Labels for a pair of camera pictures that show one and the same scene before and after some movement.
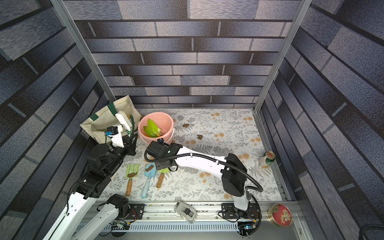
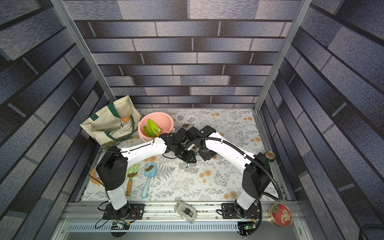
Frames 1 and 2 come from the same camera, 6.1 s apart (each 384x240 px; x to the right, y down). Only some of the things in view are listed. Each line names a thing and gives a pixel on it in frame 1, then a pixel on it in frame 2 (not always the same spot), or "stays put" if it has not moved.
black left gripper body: [128, 150] → [186, 154]
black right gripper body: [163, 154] → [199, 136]
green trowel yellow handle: [154, 131] stays put
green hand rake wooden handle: [132, 171] stays put
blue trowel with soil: [150, 171] stays put
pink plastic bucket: [163, 121] stays put
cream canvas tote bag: [126, 115] stays put
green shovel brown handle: [147, 133] → [152, 127]
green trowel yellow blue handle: [150, 130] stays put
